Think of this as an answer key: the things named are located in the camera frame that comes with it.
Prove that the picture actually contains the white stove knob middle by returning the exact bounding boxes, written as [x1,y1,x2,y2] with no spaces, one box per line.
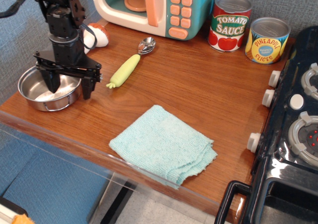
[262,89,275,108]

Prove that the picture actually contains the clear acrylic table guard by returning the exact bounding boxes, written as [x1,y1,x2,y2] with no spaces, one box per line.
[0,112,219,224]

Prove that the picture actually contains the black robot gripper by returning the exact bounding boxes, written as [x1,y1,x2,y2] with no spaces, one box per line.
[34,37,102,100]

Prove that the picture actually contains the stainless steel pot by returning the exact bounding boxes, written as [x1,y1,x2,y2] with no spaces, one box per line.
[18,66,81,112]

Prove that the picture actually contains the black braided cable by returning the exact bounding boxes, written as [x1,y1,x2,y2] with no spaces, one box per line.
[0,0,28,19]

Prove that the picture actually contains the white stove knob bottom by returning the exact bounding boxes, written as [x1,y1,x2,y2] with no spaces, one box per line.
[247,133,261,153]

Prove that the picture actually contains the toy mushroom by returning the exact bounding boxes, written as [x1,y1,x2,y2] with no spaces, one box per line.
[83,23,110,54]

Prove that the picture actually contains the black toy stove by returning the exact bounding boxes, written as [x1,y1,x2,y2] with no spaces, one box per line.
[215,26,318,224]

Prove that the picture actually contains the light blue napkin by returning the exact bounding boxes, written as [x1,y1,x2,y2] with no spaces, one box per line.
[109,105,217,189]

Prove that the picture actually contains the white stove knob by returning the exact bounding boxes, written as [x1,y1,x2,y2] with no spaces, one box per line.
[262,89,275,108]
[247,133,261,153]
[268,71,281,88]

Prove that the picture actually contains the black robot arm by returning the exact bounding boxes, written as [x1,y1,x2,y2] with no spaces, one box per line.
[0,0,102,100]

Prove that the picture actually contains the white stove knob top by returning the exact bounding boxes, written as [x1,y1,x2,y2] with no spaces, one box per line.
[268,71,281,88]

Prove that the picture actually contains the pineapple slices can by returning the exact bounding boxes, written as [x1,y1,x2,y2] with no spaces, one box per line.
[245,17,291,65]

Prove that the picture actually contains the toy microwave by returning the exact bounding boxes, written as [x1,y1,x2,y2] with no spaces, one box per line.
[93,0,214,41]

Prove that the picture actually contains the orange object bottom left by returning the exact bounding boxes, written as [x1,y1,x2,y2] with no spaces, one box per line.
[0,196,34,224]

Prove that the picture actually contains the tomato sauce can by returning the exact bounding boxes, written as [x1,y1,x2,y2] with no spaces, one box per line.
[208,0,252,52]

